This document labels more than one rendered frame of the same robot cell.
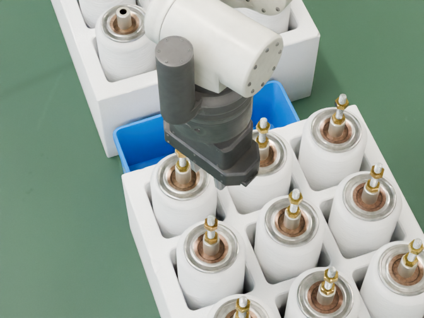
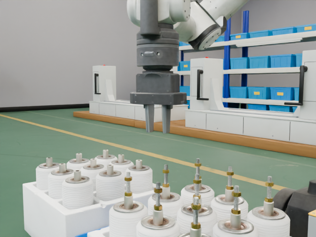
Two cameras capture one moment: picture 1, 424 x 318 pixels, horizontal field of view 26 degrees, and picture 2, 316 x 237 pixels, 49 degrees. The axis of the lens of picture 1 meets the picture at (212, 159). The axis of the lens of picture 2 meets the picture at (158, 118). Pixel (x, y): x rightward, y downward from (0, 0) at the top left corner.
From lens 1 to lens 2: 0.87 m
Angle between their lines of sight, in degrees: 55
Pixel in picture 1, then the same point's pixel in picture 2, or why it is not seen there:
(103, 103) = (68, 217)
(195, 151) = (153, 92)
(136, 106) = (85, 225)
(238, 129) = (176, 60)
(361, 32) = not seen: hidden behind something
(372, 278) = (254, 219)
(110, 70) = (70, 207)
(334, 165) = (203, 201)
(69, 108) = not seen: outside the picture
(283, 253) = (200, 220)
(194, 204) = (138, 213)
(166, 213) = (122, 227)
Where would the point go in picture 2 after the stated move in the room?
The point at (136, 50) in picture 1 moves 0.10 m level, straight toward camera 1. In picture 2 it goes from (85, 187) to (94, 197)
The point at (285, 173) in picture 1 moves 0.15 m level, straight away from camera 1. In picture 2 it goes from (182, 201) to (170, 185)
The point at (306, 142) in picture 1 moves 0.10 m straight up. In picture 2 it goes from (186, 194) to (186, 159)
